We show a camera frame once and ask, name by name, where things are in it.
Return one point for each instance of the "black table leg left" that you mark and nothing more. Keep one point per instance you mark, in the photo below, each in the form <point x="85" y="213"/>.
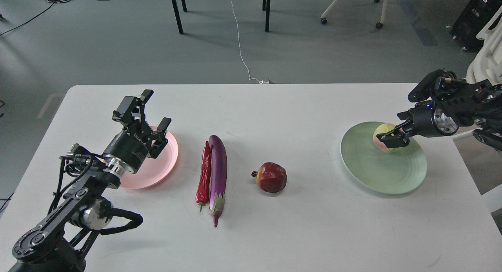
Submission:
<point x="177" y="14"/>

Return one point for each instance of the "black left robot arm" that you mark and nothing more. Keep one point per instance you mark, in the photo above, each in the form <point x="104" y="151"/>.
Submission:
<point x="79" y="213"/>

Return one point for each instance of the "green plate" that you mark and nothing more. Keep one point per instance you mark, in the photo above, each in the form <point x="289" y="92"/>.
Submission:
<point x="397" y="172"/>

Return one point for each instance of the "white chair base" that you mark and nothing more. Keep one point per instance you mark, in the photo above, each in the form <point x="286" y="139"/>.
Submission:
<point x="339" y="8"/>

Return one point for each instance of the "black table leg right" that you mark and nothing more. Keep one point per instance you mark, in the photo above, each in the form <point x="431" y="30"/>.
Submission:
<point x="266" y="4"/>

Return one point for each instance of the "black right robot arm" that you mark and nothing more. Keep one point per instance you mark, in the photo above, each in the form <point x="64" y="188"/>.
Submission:
<point x="443" y="104"/>

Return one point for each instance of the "pink plate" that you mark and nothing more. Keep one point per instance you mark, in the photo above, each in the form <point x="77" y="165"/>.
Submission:
<point x="153" y="170"/>

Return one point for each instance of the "black table leg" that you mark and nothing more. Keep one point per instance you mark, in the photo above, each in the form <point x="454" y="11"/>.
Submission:
<point x="177" y="14"/>
<point x="266" y="4"/>

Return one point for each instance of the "red pomegranate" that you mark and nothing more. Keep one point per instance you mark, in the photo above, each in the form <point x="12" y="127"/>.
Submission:
<point x="270" y="177"/>

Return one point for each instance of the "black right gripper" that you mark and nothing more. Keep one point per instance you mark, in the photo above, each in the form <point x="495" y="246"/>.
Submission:
<point x="418" y="120"/>

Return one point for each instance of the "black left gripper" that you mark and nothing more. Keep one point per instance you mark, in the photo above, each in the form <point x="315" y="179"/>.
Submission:
<point x="128" y="146"/>

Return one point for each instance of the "purple eggplant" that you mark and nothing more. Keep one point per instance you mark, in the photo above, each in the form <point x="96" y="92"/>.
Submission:
<point x="218" y="178"/>

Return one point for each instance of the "red chili pepper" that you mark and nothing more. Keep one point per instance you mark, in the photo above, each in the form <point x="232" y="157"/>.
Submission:
<point x="203" y="191"/>

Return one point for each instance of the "white office chair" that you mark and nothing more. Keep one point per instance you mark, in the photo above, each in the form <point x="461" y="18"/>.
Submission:
<point x="488" y="61"/>

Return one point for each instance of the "black cabinet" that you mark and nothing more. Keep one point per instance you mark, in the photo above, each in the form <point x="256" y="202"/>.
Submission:
<point x="473" y="18"/>

